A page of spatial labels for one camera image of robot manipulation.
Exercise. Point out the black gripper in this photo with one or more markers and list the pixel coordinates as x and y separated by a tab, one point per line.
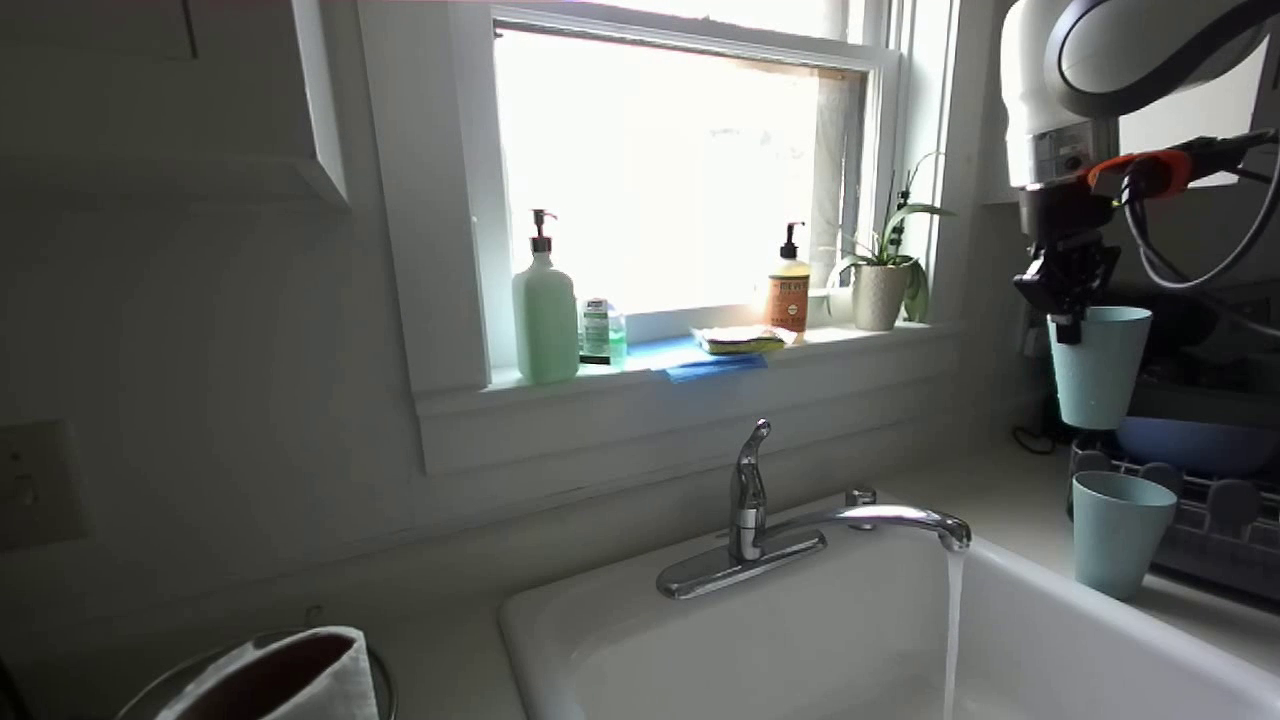
1067	227

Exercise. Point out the grey-blue plastic cup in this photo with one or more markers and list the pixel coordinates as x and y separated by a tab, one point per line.
1102	372
1121	535

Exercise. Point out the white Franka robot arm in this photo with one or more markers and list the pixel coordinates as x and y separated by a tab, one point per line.
1146	43

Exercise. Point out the chrome sink faucet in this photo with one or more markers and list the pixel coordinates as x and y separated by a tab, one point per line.
749	507

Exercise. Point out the white sink basin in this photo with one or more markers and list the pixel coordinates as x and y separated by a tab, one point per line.
744	653

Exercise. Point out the orchid in white pot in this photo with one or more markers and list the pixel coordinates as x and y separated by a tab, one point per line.
877	296

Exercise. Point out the blue bowl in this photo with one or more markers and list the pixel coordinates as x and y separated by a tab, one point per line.
1184	442

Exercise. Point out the orange soap pump bottle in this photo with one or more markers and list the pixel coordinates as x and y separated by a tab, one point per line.
790	303

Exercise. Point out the dish drying rack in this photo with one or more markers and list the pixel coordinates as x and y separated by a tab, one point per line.
1225	535

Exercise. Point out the yellow sponge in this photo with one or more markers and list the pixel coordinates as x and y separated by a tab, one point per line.
741	340

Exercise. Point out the blue cloth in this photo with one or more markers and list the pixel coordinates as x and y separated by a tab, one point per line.
682	357

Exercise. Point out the small green jar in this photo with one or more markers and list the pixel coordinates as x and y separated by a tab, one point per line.
603	328

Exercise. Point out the green soap pump bottle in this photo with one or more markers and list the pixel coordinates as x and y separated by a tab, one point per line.
545	325

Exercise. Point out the white window frame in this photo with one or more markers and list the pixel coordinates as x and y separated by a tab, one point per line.
427	203

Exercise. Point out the white upper wall cabinet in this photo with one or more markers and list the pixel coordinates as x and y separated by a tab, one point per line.
135	107

